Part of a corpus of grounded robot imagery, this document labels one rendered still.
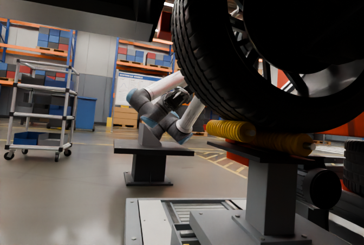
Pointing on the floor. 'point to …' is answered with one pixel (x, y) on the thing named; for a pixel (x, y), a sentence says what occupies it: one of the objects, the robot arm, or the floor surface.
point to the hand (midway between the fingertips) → (187, 93)
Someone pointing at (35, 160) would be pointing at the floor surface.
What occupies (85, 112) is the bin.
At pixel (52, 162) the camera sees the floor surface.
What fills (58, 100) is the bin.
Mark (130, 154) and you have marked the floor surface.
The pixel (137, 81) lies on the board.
